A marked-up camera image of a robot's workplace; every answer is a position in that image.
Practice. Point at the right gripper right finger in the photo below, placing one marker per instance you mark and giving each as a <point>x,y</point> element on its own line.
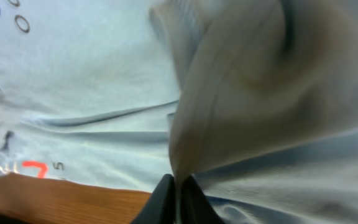
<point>194,206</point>

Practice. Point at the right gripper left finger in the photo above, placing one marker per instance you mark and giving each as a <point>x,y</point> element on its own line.
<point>160,207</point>

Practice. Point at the light blue printed t-shirt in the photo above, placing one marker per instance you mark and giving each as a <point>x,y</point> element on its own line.
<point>256,100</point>

